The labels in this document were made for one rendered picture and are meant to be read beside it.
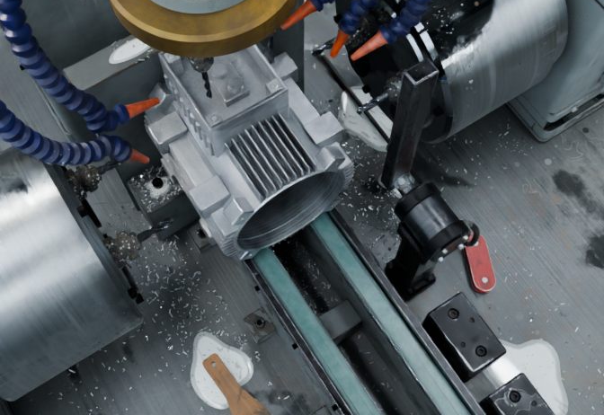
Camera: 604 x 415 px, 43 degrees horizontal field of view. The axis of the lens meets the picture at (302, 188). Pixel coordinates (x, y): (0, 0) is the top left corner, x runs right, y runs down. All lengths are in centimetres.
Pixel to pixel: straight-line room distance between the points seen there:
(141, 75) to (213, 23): 25
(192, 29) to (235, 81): 21
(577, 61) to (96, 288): 67
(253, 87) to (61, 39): 26
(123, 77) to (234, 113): 13
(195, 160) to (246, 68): 12
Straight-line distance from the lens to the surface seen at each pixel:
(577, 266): 121
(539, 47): 99
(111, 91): 92
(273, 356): 111
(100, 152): 78
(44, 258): 81
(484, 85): 95
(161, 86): 94
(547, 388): 115
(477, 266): 115
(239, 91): 88
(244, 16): 68
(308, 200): 101
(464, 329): 107
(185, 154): 92
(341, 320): 107
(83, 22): 101
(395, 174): 93
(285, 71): 96
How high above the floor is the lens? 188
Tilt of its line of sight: 66 degrees down
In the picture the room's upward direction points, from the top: straight up
